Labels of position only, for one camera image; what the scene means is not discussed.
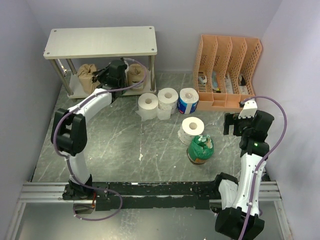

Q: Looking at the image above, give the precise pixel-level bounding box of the kraft-wrapped paper roll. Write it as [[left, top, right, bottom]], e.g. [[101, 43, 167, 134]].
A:
[[77, 64, 100, 95], [127, 63, 145, 86]]

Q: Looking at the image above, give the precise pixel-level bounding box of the green torn-wrapped paper roll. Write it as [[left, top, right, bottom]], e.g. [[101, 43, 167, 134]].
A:
[[186, 134, 214, 165]]

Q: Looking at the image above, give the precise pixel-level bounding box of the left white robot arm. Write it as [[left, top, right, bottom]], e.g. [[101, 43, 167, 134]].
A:
[[51, 58, 128, 200]]

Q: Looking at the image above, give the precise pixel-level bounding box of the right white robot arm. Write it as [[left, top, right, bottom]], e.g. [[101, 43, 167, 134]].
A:
[[212, 110, 274, 240]]

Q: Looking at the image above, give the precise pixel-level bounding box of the white two-tier shelf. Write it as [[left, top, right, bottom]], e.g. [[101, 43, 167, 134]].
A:
[[43, 26, 158, 100]]

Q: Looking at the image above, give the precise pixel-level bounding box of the white paper roll front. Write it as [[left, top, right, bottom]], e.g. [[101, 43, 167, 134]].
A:
[[177, 117, 205, 145]]

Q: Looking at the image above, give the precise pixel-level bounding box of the blue-wrapped white paper roll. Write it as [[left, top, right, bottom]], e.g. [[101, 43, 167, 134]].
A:
[[177, 88, 199, 115]]

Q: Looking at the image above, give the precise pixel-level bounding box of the orange file organizer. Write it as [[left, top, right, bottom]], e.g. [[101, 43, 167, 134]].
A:
[[193, 34, 262, 113]]

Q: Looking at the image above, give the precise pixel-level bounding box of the white paper roll left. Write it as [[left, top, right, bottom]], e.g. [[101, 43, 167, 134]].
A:
[[136, 93, 159, 122]]

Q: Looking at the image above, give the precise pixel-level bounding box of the white paper roll middle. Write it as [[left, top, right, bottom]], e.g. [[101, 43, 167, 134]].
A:
[[157, 87, 179, 121]]

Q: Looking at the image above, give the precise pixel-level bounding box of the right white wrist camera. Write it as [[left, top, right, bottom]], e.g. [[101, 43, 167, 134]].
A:
[[238, 99, 258, 119]]

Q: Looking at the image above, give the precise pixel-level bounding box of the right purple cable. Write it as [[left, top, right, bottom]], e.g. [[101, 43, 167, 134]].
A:
[[237, 95, 288, 240]]

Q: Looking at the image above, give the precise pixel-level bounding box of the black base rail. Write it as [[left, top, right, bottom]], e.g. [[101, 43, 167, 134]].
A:
[[62, 181, 222, 212]]

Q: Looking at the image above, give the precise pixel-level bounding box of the aluminium frame rail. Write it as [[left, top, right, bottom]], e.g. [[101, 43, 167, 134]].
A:
[[18, 181, 76, 203]]

